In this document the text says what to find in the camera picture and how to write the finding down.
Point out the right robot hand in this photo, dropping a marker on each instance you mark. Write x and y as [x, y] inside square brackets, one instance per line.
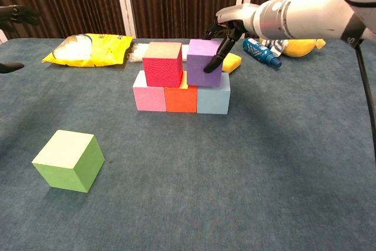
[241, 16]

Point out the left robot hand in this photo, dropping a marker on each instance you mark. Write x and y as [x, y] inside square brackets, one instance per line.
[17, 16]

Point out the purple foam cube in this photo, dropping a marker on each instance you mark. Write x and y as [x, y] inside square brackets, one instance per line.
[199, 71]

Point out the light blue foam cube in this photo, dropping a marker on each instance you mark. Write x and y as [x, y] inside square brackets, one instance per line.
[213, 101]

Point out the red foam cube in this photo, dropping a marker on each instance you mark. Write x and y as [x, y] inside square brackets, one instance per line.
[161, 71]

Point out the orange foam cube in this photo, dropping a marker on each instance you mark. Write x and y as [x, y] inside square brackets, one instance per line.
[180, 99]

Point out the pink foam cube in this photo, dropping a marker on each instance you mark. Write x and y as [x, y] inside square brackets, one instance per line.
[149, 99]

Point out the green foam cube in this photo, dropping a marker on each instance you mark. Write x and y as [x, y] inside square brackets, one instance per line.
[64, 174]

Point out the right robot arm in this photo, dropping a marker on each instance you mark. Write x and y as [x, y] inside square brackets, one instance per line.
[311, 13]

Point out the blue spray bottle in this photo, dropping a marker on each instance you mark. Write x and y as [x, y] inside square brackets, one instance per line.
[258, 52]

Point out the blue white striped sock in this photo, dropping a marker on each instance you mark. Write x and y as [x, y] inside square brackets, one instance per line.
[276, 46]

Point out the yellow sponge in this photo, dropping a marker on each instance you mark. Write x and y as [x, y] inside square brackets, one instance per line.
[233, 63]

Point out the yellow plush toy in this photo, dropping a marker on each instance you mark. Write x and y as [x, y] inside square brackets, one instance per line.
[302, 46]

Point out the yellow snack bag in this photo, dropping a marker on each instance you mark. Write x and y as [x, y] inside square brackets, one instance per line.
[108, 51]

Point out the clear pack of white sticks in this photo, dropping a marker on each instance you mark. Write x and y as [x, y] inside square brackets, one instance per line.
[138, 52]

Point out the teal felt table cover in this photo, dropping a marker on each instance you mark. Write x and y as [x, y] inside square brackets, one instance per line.
[176, 160]

